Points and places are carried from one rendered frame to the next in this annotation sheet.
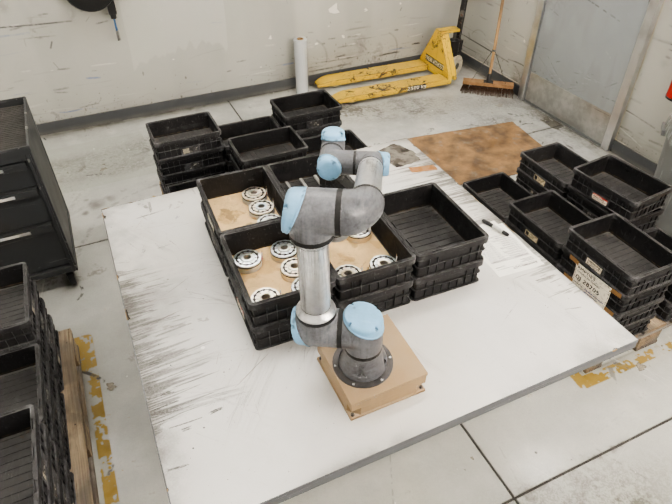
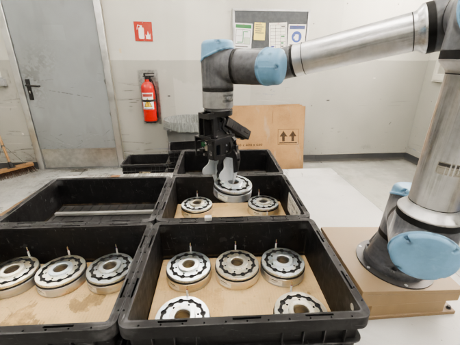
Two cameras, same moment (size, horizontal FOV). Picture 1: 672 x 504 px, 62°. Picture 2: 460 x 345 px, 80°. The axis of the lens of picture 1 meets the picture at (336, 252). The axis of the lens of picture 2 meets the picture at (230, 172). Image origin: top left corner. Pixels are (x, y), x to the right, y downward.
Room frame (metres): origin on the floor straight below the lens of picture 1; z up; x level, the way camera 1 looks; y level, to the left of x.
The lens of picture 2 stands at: (1.33, 0.64, 1.30)
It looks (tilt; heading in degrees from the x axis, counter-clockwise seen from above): 22 degrees down; 290
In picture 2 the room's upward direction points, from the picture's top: straight up
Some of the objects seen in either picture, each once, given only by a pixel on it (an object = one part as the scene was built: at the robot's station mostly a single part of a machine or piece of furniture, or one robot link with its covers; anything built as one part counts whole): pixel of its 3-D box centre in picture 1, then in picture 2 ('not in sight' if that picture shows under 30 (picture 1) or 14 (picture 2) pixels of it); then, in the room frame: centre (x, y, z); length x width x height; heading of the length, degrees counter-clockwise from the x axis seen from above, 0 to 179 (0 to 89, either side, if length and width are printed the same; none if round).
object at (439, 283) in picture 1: (422, 250); not in sight; (1.70, -0.34, 0.76); 0.40 x 0.30 x 0.12; 23
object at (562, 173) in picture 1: (554, 186); (148, 176); (2.84, -1.33, 0.31); 0.40 x 0.30 x 0.34; 25
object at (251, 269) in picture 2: (294, 267); (237, 263); (1.49, 0.15, 0.86); 0.10 x 0.10 x 0.01
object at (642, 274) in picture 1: (609, 280); not in sight; (1.95, -1.30, 0.37); 0.40 x 0.30 x 0.45; 24
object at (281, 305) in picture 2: (265, 298); (300, 313); (1.34, 0.24, 0.86); 0.10 x 0.10 x 0.01
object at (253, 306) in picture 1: (275, 259); (239, 263); (1.47, 0.21, 0.92); 0.40 x 0.30 x 0.02; 23
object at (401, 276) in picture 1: (354, 248); (231, 211); (1.58, -0.07, 0.87); 0.40 x 0.30 x 0.11; 23
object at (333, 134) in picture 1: (333, 146); (218, 66); (1.59, 0.01, 1.29); 0.09 x 0.08 x 0.11; 174
